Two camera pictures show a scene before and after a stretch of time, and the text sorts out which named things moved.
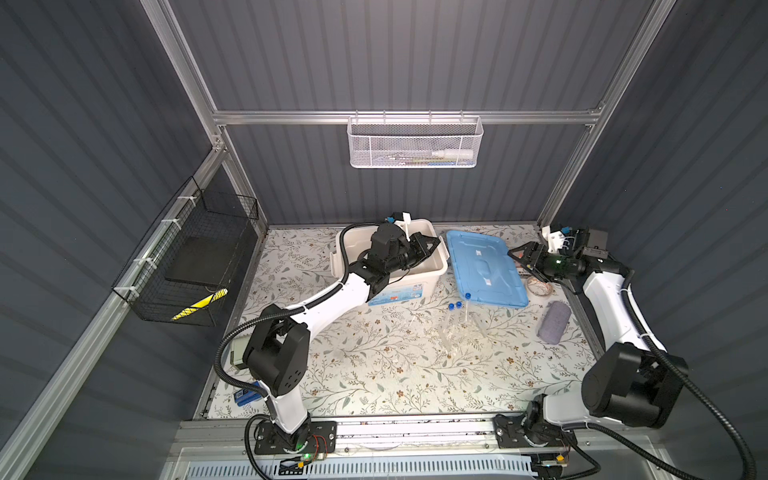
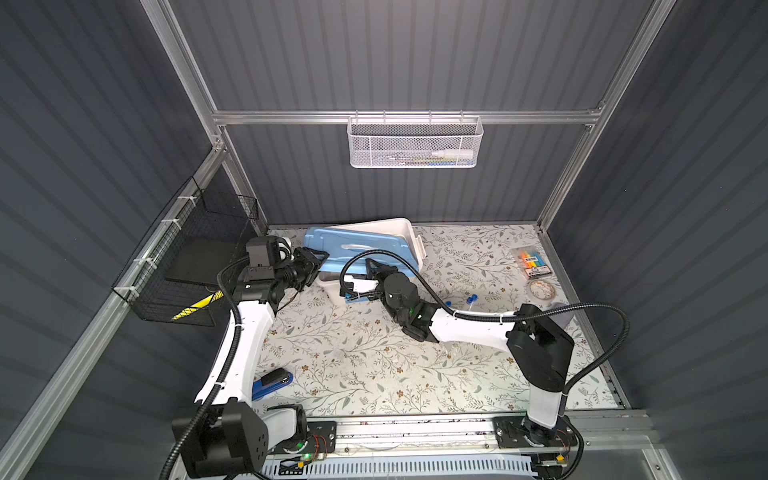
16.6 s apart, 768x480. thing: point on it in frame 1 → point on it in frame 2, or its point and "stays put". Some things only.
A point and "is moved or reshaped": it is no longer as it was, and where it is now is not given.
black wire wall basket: [180, 269] stays put
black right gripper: [532, 249] → [381, 274]
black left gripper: [418, 247] → [308, 263]
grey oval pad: [556, 316] stays put
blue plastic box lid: [485, 269] → [343, 244]
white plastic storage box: [412, 285] is moved or reshaped
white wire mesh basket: [414, 142] stays put
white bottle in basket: [452, 154] stays put
